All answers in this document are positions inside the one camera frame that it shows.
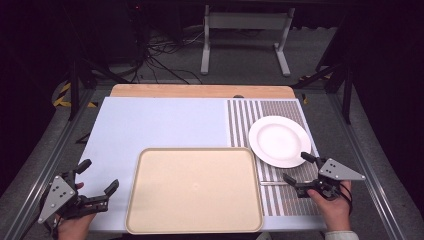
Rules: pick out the white round plate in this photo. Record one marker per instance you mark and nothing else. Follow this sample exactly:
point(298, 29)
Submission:
point(279, 141)

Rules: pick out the aluminium frame rail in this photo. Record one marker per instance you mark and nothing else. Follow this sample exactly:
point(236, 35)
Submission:
point(46, 166)
point(370, 166)

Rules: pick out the person's right sleeve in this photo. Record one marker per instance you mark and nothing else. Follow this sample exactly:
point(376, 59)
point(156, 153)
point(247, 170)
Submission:
point(341, 236)

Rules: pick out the yellow black floor tape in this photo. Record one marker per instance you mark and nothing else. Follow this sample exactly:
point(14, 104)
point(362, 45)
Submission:
point(61, 96)

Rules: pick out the black metal stand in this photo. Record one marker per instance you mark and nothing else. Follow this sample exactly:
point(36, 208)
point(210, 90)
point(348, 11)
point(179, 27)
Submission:
point(346, 86)
point(78, 83)

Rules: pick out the grey striped placemat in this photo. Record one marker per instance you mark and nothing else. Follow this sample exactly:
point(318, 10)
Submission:
point(243, 120)

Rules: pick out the white table mat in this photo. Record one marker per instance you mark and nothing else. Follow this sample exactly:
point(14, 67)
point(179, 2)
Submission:
point(150, 123)

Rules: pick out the grey metal stand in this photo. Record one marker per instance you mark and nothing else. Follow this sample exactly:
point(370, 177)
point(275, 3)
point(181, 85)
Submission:
point(246, 20)

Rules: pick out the person's left hand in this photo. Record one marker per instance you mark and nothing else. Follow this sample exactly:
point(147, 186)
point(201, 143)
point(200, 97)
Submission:
point(76, 228)

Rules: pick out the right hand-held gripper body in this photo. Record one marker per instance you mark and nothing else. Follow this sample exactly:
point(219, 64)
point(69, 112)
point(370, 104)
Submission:
point(338, 171)

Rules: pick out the beige plastic tray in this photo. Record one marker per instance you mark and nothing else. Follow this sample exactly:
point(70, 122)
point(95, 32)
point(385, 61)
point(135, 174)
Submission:
point(195, 191)

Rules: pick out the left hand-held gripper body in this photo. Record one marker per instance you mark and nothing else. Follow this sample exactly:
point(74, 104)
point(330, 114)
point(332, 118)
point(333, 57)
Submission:
point(56, 196)

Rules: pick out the person's right hand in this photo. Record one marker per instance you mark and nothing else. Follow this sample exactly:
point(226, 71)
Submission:
point(333, 210)

